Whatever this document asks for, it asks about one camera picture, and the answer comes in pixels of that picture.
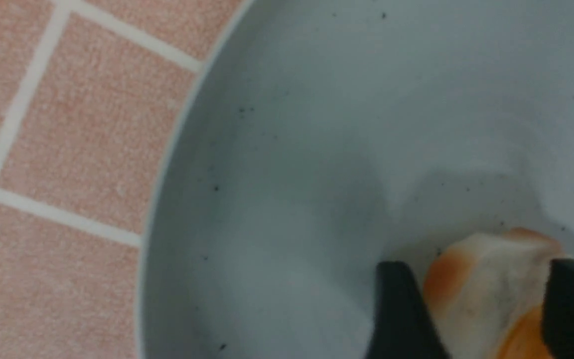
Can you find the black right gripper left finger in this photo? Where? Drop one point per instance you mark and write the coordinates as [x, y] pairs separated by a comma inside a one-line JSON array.
[[403, 328]]

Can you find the fried egg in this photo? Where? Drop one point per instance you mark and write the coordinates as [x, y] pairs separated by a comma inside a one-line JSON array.
[[485, 294]]

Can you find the grey blue plate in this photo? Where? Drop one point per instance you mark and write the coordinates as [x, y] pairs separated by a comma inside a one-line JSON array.
[[327, 135]]

